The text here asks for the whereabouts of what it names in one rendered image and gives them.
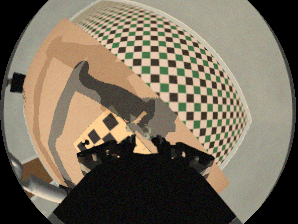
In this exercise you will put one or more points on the chessboard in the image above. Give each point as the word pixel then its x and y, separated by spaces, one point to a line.
pixel 108 126

